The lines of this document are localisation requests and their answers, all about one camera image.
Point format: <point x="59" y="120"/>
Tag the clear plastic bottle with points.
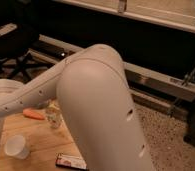
<point x="53" y="116"/>

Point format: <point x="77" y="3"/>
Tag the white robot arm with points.
<point x="93" y="94"/>

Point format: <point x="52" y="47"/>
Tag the orange carrot toy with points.
<point x="30" y="113"/>

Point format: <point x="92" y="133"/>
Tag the black office chair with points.
<point x="15" y="41"/>

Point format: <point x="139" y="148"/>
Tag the white paper cup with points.
<point x="16" y="146"/>

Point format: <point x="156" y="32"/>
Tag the metal floor rail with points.
<point x="151" y="78"/>

